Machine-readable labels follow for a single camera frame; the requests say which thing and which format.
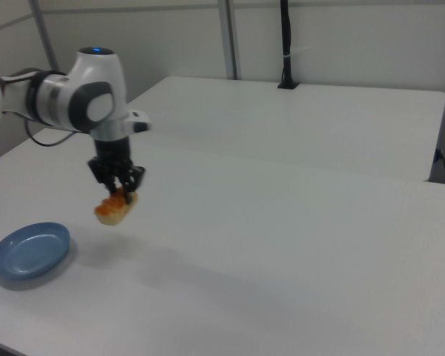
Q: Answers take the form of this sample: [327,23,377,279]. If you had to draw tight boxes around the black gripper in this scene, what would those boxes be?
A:
[87,136,148,204]

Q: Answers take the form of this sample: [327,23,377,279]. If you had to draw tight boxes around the bread with orange topping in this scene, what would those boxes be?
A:
[93,187,139,226]

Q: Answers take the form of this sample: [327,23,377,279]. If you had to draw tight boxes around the blue plate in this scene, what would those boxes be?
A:
[0,221,73,280]

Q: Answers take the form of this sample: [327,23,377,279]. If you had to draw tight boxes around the white side table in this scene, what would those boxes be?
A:
[125,76,445,183]

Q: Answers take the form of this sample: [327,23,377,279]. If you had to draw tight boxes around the black pole stand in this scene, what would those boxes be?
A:
[277,0,301,90]

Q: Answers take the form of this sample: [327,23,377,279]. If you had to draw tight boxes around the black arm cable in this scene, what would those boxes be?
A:
[0,69,77,148]

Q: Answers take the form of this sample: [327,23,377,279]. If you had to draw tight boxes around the grey slanted partition post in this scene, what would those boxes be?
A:
[27,0,59,73]

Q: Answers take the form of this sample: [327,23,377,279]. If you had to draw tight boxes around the grey vertical partition post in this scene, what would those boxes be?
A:
[217,0,243,80]

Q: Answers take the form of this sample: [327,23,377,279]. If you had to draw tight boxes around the black wall cable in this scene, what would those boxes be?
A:
[435,148,445,184]

